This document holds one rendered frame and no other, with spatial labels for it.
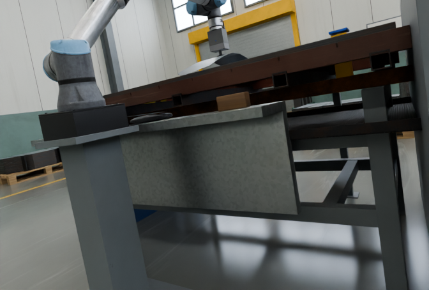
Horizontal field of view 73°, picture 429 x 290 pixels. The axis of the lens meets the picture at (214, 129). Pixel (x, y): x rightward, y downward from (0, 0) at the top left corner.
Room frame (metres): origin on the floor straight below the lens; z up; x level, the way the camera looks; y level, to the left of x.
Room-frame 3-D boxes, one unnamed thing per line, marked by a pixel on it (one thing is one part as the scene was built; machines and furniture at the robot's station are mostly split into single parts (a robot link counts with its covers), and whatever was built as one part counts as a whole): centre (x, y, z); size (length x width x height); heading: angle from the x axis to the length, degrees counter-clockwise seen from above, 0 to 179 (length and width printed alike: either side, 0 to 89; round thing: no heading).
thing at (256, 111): (1.25, 0.35, 0.67); 1.30 x 0.20 x 0.03; 57
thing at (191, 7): (1.49, -0.03, 1.19); 0.11 x 0.11 x 0.08; 39
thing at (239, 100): (0.99, -0.08, 0.70); 0.10 x 0.06 x 0.05; 68
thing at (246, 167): (1.31, 0.31, 0.48); 1.30 x 0.04 x 0.35; 57
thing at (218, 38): (1.57, -0.11, 1.04); 0.10 x 0.09 x 0.16; 153
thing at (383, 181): (0.90, -0.50, 0.34); 0.06 x 0.06 x 0.68; 57
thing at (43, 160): (5.24, 3.25, 0.20); 1.20 x 0.80 x 0.41; 143
